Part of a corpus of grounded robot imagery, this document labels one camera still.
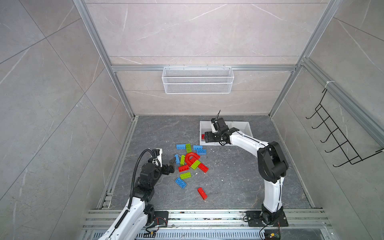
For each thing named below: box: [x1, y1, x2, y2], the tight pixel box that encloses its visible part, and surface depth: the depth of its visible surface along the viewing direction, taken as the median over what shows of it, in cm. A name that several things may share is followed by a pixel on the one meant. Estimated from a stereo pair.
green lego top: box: [186, 143, 192, 154], surface depth 101 cm
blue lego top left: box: [176, 144, 186, 150], surface depth 100 cm
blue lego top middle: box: [193, 145, 203, 151], surface depth 100 cm
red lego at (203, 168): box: [197, 163, 209, 174], surface depth 92 cm
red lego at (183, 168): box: [178, 164, 190, 173], surface depth 92 cm
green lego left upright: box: [180, 154, 186, 166], surface depth 94 cm
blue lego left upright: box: [175, 154, 180, 166], surface depth 94 cm
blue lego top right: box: [196, 149, 207, 155], surface depth 100 cm
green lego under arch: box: [191, 159, 201, 170], surface depth 93 cm
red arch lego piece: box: [185, 152, 201, 167], surface depth 97 cm
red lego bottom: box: [197, 187, 208, 200], surface depth 83 cm
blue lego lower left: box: [175, 177, 187, 189], surface depth 86 cm
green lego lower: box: [179, 172, 192, 180], surface depth 90 cm
